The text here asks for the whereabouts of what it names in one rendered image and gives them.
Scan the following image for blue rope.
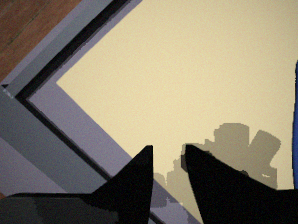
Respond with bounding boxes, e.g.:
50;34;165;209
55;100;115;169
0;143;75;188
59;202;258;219
292;61;298;189

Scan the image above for cream work mat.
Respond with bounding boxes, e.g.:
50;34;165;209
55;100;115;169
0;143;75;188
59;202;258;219
56;0;298;224

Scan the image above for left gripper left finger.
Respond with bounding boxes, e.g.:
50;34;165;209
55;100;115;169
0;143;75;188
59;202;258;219
0;145;154;224

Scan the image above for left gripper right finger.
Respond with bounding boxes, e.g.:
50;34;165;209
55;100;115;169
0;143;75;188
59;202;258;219
185;144;298;224

